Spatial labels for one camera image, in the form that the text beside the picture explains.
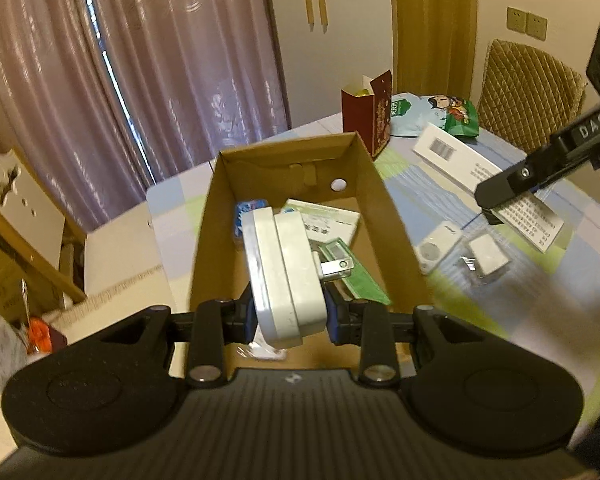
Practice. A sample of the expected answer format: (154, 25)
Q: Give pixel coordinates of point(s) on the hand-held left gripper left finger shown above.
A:
(250, 317)

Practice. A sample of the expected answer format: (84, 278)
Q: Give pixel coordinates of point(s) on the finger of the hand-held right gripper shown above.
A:
(510, 185)

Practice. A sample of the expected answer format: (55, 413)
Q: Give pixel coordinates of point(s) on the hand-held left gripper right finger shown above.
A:
(332, 320)

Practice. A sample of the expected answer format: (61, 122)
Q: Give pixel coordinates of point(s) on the green medicine box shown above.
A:
(365, 285)

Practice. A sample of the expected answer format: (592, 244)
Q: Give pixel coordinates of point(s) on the white power adapter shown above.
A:
(290, 270)

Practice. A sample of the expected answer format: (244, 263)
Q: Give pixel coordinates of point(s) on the long white ointment box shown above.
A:
(455, 155)

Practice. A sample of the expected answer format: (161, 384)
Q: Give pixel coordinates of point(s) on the clear bag with white block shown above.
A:
(487, 260)

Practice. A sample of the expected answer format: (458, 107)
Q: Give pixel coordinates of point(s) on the small white remote control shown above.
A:
(435, 250)

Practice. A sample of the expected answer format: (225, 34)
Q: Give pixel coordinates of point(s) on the wide white medicine box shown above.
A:
(330, 220)

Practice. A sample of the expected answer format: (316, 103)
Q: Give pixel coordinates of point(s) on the blue floss pick box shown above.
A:
(245, 215)

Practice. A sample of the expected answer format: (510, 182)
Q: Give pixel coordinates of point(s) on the brown cardboard box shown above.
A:
(370, 195)

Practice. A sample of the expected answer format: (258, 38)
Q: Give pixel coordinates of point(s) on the desktop with checked tablecloth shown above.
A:
(480, 320)

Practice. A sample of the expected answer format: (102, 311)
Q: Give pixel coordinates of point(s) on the tan quilted chair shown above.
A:
(525, 90)

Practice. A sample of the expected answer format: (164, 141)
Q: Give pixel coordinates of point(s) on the green cartoon snack bag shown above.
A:
(430, 115)

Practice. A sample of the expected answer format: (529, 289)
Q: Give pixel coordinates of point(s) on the white fringed cloth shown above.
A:
(125, 250)

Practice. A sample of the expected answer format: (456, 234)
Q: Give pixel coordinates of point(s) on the dark red gift box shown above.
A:
(360, 120)

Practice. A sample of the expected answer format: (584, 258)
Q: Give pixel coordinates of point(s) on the white wardrobe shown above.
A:
(350, 50)

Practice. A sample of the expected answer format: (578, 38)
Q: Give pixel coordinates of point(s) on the white wooden chairs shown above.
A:
(35, 220)

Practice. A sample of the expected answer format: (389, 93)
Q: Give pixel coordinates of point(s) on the brown carton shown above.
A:
(10, 280)

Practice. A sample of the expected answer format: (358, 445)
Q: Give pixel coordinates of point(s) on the white printed plastic bag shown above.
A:
(0, 345)

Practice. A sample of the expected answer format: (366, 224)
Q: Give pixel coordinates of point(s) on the mauve sheer curtain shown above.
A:
(195, 60)
(40, 85)

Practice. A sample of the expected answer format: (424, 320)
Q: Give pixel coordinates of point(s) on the beige wall socket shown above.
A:
(536, 26)
(516, 19)

